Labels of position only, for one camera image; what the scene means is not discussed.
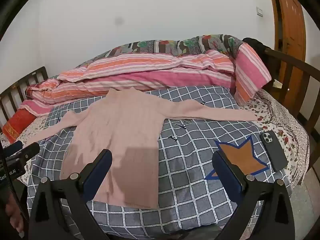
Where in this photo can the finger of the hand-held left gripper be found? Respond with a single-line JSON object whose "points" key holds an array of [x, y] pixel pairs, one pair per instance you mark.
{"points": [[13, 148], [25, 153]]}

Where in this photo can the black smartphone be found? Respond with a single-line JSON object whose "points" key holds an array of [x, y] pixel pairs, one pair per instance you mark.
{"points": [[273, 150]]}

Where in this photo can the red pillow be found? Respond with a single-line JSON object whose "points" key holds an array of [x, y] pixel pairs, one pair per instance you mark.
{"points": [[18, 125]]}

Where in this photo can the person's left hand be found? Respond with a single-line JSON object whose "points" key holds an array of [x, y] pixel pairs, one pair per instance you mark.
{"points": [[15, 215]]}

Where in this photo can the brown floral quilt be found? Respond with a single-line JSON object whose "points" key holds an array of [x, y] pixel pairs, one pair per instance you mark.
{"points": [[175, 45]]}

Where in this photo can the dark wooden bed footboard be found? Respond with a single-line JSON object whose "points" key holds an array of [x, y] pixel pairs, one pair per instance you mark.
{"points": [[300, 65]]}

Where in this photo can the white wall switch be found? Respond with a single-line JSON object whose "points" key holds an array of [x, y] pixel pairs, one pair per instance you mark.
{"points": [[259, 11]]}

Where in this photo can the pink knitted sweater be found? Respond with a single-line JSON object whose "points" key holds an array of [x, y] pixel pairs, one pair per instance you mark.
{"points": [[120, 130]]}

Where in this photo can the grey checked blanket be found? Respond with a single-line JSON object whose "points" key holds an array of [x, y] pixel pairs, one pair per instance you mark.
{"points": [[190, 180]]}

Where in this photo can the brown wooden door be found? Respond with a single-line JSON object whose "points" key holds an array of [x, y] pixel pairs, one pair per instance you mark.
{"points": [[290, 30]]}

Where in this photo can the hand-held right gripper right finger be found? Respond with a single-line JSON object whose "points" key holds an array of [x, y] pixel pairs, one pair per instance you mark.
{"points": [[228, 175]]}

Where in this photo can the floral bed sheet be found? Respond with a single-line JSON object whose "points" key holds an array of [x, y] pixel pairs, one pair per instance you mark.
{"points": [[282, 120]]}

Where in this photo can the pink striped quilt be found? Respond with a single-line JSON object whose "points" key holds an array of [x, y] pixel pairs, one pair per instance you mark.
{"points": [[150, 72]]}

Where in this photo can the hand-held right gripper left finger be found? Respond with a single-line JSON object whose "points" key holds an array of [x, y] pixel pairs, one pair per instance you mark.
{"points": [[98, 177]]}

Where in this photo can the dark cloth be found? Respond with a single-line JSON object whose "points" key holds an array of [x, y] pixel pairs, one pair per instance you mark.
{"points": [[255, 43]]}

